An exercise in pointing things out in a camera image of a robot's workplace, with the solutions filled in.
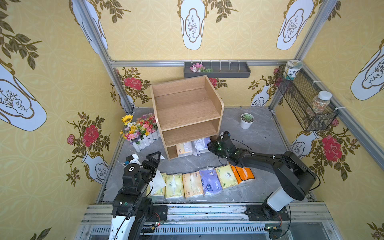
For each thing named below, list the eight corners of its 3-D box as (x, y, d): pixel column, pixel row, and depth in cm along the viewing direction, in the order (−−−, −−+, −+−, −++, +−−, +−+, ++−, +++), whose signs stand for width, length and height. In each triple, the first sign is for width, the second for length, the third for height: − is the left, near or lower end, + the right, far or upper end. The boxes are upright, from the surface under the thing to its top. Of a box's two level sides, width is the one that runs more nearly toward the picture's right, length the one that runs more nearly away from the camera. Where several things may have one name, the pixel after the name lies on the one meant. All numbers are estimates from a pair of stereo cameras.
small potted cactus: (239, 129, 110) (243, 120, 102) (238, 122, 115) (241, 113, 107) (251, 129, 110) (255, 120, 102) (248, 122, 115) (252, 113, 107)
